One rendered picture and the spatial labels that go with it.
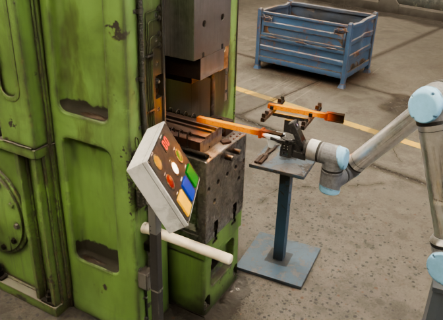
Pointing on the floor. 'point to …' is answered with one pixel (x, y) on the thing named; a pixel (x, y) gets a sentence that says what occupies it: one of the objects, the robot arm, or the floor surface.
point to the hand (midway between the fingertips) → (265, 132)
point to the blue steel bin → (316, 39)
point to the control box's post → (155, 226)
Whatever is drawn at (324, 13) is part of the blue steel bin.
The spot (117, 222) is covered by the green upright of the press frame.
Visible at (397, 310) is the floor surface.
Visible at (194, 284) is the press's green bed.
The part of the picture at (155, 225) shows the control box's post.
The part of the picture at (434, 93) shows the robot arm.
